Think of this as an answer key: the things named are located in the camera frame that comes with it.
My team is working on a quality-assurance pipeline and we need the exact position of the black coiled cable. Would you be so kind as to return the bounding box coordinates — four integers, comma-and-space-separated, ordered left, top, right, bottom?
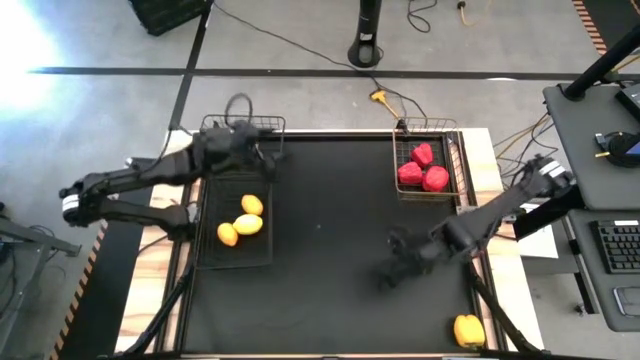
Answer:
593, 130, 640, 169

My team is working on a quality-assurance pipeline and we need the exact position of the black trackpad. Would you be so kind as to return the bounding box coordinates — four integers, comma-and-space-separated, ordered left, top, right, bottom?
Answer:
613, 285, 640, 317

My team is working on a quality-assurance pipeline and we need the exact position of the yellow bell pepper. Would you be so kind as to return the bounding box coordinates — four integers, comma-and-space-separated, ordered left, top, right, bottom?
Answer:
452, 313, 487, 350

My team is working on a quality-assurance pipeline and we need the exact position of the black cylindrical stand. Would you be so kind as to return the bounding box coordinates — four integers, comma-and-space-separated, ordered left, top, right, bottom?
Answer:
347, 0, 385, 69

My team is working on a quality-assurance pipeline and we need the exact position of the long black floor cable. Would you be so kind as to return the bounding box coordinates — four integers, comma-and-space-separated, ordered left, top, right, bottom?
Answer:
212, 1, 429, 126

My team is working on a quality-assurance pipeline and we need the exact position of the black monitor pole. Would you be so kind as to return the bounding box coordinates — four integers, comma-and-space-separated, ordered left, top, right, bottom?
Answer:
563, 22, 640, 102

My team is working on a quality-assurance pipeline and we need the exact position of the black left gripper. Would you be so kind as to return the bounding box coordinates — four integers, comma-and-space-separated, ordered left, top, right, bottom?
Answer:
192, 123, 287, 182

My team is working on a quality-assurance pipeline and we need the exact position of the yellow power plug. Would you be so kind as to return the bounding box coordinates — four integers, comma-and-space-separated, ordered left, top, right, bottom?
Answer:
370, 88, 402, 121

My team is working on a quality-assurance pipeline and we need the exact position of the grey metal stand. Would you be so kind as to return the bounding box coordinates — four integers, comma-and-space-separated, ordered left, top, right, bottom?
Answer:
0, 199, 84, 346

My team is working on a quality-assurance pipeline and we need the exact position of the black plastic crate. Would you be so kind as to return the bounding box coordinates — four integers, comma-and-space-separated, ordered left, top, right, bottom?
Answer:
127, 0, 215, 37

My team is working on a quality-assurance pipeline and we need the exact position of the black wire basket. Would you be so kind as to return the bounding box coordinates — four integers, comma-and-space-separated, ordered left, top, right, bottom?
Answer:
192, 113, 287, 271

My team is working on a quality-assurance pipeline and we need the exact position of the black laptop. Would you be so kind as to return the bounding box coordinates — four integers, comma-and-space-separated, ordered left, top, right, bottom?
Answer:
614, 82, 640, 123

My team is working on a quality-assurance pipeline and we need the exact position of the yellow floor cable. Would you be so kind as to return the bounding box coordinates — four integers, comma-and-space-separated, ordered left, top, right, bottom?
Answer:
457, 0, 495, 28

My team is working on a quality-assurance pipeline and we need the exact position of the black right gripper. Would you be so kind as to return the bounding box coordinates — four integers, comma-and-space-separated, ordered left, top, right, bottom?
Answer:
370, 227, 451, 294

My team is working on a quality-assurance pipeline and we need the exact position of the grey desk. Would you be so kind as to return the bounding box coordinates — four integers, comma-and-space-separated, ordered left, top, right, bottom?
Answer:
542, 82, 640, 211
564, 208, 640, 334

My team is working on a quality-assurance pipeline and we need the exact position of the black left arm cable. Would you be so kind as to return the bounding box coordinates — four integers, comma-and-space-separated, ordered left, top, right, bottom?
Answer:
223, 92, 255, 130

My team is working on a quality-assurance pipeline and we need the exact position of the yellow-orange citrus fruit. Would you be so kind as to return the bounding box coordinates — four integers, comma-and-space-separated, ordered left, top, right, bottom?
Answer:
240, 193, 265, 217

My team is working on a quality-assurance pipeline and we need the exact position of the red bell pepper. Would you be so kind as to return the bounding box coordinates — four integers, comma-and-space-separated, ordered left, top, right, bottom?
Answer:
410, 142, 435, 169
422, 165, 451, 194
397, 161, 424, 186

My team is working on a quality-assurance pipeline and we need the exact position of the gold wire basket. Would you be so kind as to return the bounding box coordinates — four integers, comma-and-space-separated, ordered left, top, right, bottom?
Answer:
392, 117, 471, 204

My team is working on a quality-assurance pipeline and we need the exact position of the black hazard-edged floor mat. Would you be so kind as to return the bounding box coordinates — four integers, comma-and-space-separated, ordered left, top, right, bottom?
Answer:
48, 179, 157, 360
571, 0, 640, 56

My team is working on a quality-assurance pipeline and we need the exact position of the looped black floor cable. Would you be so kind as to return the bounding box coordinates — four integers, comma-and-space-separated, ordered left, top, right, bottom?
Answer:
406, 0, 439, 34

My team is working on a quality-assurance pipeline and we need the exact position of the orange citrus fruit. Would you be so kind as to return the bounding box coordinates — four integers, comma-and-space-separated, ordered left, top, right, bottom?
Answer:
215, 221, 240, 248

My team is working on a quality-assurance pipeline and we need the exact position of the yellow lemon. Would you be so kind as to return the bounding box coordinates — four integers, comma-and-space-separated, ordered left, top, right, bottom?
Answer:
231, 213, 264, 236

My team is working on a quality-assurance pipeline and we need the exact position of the black frame post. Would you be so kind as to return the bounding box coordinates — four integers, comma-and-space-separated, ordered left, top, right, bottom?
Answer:
119, 267, 197, 357
467, 272, 544, 357

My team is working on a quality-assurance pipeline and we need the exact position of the black keyboard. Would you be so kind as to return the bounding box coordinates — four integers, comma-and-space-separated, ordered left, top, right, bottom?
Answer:
591, 218, 640, 275

